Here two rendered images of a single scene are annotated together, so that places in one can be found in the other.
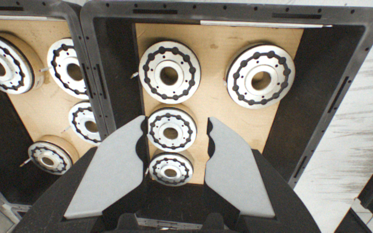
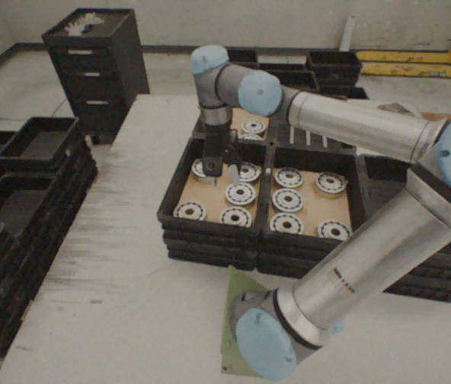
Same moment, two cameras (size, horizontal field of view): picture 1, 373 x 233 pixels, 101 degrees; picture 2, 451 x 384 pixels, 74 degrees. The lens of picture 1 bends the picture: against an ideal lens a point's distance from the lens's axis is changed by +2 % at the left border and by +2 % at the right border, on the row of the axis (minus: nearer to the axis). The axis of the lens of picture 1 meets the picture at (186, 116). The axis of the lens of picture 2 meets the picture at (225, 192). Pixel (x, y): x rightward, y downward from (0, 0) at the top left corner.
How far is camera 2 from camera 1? 0.71 m
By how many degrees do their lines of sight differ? 18
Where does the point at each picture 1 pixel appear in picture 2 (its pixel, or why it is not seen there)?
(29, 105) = (337, 217)
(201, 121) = (222, 199)
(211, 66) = not seen: hidden behind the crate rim
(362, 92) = (114, 216)
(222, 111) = (209, 203)
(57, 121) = (320, 206)
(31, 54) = not seen: hidden behind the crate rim
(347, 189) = (118, 153)
